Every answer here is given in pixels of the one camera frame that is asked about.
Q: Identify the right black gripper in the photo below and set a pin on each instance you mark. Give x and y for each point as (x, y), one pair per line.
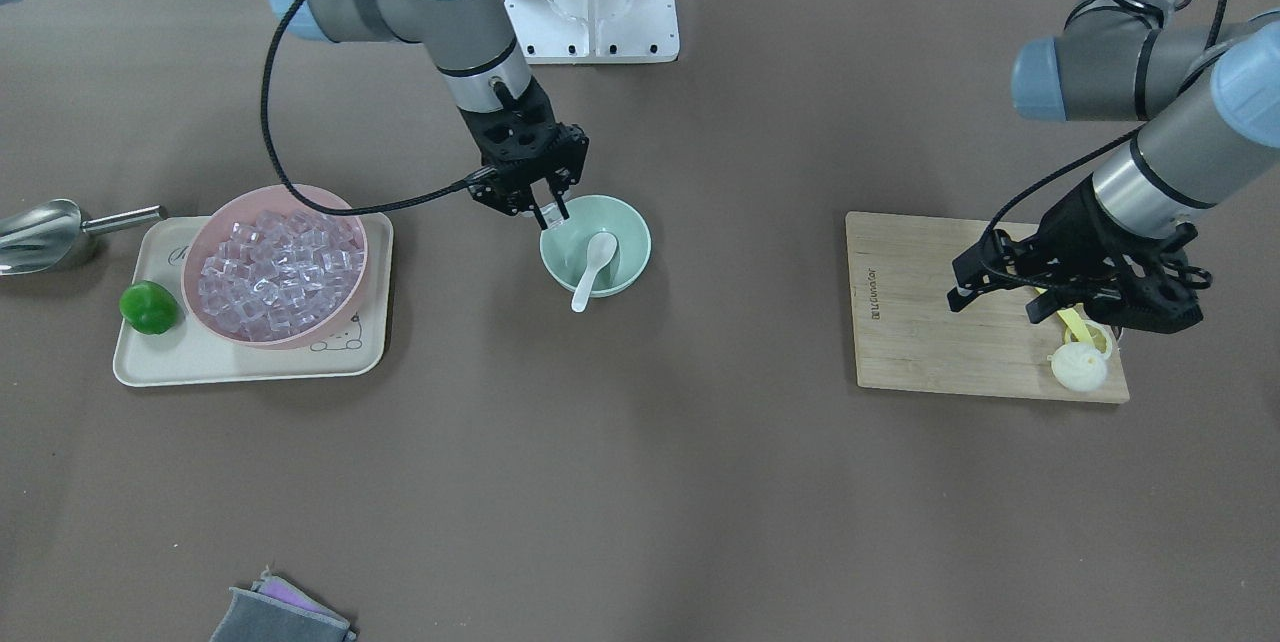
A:
(574, 154)

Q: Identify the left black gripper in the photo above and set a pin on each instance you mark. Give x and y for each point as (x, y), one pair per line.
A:
(1078, 219)

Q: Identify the clear ice cube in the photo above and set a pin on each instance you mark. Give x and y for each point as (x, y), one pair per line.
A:
(552, 215)

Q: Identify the white ceramic spoon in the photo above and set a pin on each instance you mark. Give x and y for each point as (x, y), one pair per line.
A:
(602, 247)

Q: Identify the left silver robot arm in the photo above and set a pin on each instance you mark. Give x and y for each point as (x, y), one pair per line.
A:
(1204, 96)

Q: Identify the mint green bowl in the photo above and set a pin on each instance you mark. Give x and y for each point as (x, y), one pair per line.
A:
(564, 248)

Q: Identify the yellow plastic spoon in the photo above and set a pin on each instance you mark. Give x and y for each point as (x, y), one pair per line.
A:
(1072, 322)

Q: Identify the pink bowl of ice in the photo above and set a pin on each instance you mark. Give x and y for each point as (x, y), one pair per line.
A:
(269, 272)

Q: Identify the metal ice scoop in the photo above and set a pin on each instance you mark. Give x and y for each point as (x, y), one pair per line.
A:
(59, 235)

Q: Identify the bamboo cutting board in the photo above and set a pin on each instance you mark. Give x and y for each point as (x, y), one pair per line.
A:
(907, 338)

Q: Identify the beige plastic tray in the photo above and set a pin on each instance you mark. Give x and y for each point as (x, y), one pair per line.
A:
(191, 354)

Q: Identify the green lime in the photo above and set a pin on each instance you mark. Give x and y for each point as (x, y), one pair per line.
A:
(149, 308)

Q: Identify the grey folded cloth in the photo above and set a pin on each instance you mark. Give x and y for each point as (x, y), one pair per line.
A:
(275, 609)

